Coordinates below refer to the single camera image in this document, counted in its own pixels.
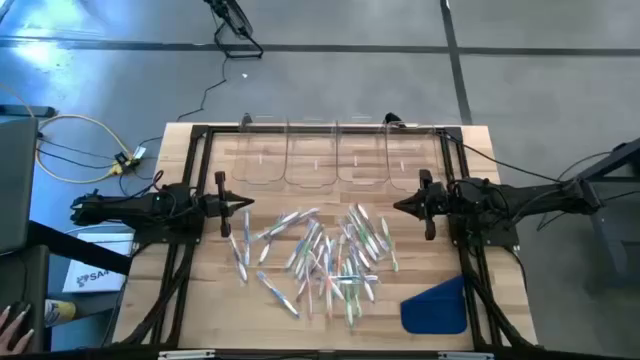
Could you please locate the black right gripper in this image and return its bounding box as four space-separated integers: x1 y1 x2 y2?
393 168 450 242

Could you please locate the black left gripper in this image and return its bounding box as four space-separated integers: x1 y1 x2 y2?
198 171 255 239

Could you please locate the clear plastic bin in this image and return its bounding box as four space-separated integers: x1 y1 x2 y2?
385 122 444 194
335 119 391 186
284 119 341 189
230 119 289 184

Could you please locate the blue cloth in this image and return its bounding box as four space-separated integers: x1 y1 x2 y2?
399 273 469 335

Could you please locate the white printed cardboard box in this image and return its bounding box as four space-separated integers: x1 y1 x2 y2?
62 232 136 294

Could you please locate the black side desk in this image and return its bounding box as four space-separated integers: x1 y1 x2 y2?
0 219 134 354

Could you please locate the black equipment stand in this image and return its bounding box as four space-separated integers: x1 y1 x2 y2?
574 137 640 289

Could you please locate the yellow white cup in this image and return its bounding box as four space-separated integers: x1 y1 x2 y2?
43 298 78 329

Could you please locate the laptop computer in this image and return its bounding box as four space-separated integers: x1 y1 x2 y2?
0 117 39 254

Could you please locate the person's hand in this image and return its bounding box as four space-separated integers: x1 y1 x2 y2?
0 303 36 356

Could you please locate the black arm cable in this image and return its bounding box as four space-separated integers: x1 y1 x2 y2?
439 129 567 185

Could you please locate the black floor cable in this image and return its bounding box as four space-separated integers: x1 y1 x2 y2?
174 55 229 124

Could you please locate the white frame bracket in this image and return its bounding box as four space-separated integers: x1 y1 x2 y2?
157 349 217 360
437 351 496 360

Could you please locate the yellow floor cable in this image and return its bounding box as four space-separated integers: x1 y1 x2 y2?
34 113 136 184

